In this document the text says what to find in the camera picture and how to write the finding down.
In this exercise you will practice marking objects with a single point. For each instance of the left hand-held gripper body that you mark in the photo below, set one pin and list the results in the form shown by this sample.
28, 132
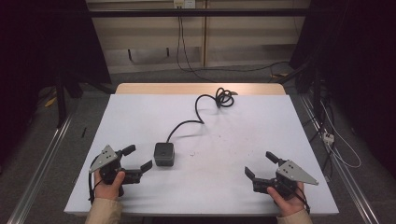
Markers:
107, 157

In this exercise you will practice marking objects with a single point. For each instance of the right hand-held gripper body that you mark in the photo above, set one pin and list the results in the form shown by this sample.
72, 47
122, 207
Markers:
292, 172

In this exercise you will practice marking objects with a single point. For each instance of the person's right hand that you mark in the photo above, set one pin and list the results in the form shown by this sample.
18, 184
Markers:
291, 205

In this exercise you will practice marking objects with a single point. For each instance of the person's left hand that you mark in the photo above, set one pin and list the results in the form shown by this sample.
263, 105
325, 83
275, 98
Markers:
107, 190

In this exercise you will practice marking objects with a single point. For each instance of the black cube power adapter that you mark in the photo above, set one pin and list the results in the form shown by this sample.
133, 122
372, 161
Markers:
164, 154

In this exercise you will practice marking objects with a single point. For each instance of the white table cover sheet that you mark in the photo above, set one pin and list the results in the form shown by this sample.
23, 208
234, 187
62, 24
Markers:
218, 174

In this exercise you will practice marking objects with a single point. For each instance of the white power strip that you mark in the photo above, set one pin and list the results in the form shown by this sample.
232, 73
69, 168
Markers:
328, 137

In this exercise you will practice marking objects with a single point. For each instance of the black metal stand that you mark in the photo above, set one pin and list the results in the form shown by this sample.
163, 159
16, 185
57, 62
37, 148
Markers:
61, 102

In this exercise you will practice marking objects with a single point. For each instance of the yellow floor tape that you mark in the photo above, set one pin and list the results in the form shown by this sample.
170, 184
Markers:
50, 101

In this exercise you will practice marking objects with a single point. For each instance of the black curtain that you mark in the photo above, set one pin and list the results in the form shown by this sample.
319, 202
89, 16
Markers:
40, 46
358, 62

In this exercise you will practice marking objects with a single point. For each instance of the aluminium floor rail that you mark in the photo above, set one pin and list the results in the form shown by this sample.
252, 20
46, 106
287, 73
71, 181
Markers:
40, 168
345, 174

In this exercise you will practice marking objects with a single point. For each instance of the black horizontal frame bar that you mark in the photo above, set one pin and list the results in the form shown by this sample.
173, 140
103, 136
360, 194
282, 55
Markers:
199, 12

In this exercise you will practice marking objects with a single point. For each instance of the white wall socket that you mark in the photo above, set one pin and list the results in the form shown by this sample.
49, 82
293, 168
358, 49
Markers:
184, 3

